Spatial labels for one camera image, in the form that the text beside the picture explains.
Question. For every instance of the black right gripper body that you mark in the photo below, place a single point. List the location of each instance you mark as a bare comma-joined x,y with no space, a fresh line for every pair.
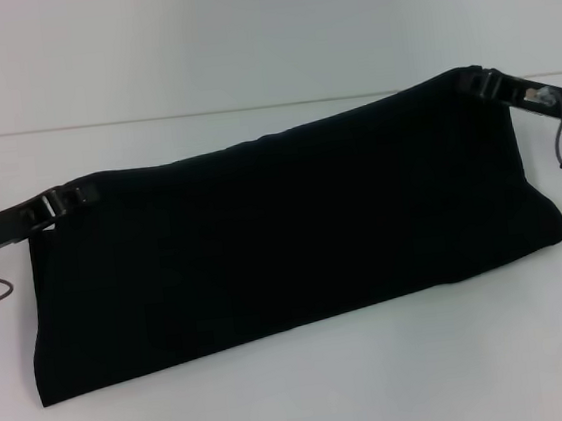
530,96

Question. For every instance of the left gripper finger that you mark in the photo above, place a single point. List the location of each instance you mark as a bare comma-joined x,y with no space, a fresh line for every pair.
78,195

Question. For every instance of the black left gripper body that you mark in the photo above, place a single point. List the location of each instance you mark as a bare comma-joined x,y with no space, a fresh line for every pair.
5,222

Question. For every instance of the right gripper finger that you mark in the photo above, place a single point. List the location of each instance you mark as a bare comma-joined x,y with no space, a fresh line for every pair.
478,81

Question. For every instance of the black t-shirt with FREE print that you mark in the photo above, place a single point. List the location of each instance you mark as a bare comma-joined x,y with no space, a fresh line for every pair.
283,230

